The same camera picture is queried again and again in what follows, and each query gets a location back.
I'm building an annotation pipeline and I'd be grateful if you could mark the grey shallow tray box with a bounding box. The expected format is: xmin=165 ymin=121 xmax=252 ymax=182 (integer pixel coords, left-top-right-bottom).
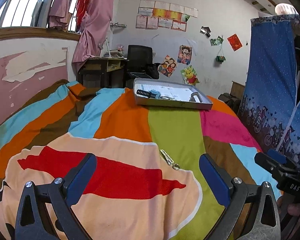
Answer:
xmin=133 ymin=78 xmax=213 ymax=110

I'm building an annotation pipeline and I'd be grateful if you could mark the cartoon family sticker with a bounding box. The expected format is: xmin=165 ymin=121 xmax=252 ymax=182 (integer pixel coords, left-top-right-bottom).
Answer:
xmin=158 ymin=55 xmax=177 ymax=77

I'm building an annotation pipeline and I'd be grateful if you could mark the dark wooden desk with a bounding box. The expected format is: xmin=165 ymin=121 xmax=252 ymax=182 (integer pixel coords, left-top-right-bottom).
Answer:
xmin=77 ymin=57 xmax=128 ymax=88

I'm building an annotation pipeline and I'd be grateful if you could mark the white keychain with ring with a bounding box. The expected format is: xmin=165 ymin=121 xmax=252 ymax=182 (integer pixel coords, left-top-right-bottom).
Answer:
xmin=160 ymin=149 xmax=180 ymax=170

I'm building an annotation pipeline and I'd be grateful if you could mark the red paper square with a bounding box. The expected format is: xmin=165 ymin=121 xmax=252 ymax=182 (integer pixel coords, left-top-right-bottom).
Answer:
xmin=227 ymin=34 xmax=243 ymax=51

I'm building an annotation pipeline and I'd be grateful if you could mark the clear plastic hair clip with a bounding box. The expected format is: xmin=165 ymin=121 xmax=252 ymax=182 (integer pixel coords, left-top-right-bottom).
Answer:
xmin=189 ymin=92 xmax=203 ymax=103

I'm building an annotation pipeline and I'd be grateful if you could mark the right hand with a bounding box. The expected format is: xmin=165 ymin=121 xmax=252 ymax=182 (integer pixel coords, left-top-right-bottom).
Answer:
xmin=277 ymin=196 xmax=300 ymax=217

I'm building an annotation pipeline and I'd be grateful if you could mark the pink curtain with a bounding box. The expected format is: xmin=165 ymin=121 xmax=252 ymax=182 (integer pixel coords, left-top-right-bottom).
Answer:
xmin=49 ymin=0 xmax=114 ymax=71

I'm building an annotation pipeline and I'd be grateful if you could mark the blue watch black strap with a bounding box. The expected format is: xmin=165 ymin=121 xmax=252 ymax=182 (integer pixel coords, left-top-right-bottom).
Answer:
xmin=136 ymin=89 xmax=162 ymax=99

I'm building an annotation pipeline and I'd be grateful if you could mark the black office chair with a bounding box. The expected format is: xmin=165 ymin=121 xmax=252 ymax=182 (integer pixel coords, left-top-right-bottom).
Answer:
xmin=125 ymin=45 xmax=160 ymax=81

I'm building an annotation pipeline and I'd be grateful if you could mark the colourful striped bedspread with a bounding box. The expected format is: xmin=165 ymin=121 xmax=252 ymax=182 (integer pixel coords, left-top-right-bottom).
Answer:
xmin=0 ymin=80 xmax=276 ymax=239

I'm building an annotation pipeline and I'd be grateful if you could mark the blue fabric wardrobe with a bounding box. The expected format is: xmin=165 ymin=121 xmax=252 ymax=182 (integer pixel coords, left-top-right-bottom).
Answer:
xmin=239 ymin=14 xmax=300 ymax=166

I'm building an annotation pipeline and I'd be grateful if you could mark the cartoon character poster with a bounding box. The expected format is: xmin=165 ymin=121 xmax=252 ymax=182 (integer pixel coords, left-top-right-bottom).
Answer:
xmin=177 ymin=45 xmax=192 ymax=65

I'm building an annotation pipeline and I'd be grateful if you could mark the row of wall certificates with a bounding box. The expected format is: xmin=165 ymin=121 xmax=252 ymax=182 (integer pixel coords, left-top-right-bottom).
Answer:
xmin=135 ymin=0 xmax=199 ymax=32

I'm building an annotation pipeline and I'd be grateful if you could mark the window with wooden frame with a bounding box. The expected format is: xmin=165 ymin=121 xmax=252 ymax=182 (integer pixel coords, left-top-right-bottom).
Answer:
xmin=0 ymin=0 xmax=79 ymax=41

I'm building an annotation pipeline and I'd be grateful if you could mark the green hanging pouch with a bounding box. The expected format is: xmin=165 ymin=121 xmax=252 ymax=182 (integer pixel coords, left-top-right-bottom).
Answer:
xmin=216 ymin=43 xmax=226 ymax=63

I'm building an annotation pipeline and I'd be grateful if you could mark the yellow bear sticker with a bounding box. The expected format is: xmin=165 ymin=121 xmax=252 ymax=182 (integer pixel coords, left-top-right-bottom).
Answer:
xmin=180 ymin=65 xmax=199 ymax=86

